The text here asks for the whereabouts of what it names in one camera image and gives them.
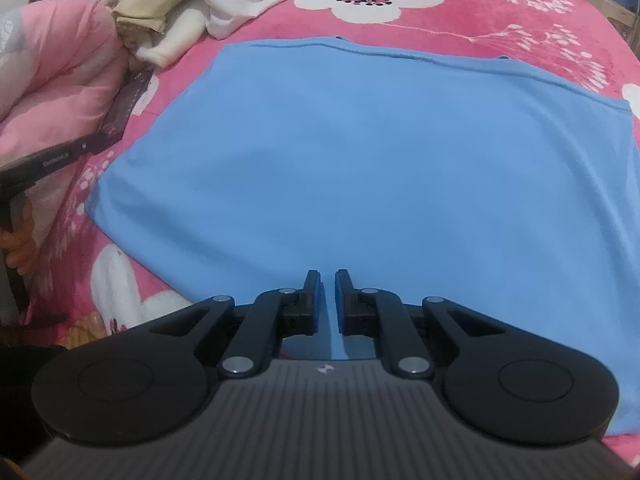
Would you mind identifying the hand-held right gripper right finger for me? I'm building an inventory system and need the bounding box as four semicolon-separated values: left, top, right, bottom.
335;269;506;378

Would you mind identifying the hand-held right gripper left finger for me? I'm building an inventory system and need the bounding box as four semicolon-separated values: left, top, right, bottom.
150;270;323;378

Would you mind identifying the blue t-shirt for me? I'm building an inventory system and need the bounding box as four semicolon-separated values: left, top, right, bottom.
85;36;640;436

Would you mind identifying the person's left hand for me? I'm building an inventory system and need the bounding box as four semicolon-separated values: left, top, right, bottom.
0;199;39;277

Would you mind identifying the pink quilt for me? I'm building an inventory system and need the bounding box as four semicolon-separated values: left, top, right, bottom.
0;0;131;171

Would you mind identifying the beige garment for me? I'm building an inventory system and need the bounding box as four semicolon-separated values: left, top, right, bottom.
110;0;193;36

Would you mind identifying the pink floral blanket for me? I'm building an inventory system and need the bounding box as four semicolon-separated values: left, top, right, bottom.
20;0;640;456

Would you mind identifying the white water dispenser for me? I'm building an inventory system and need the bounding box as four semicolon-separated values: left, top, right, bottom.
585;0;640;28

